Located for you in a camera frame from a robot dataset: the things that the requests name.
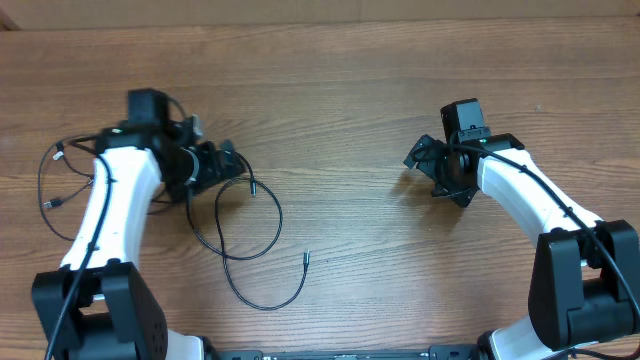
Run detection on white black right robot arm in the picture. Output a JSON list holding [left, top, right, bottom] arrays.
[[404, 132, 639, 359]]

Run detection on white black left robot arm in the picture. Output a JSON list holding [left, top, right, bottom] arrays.
[[31, 126, 250, 359]]

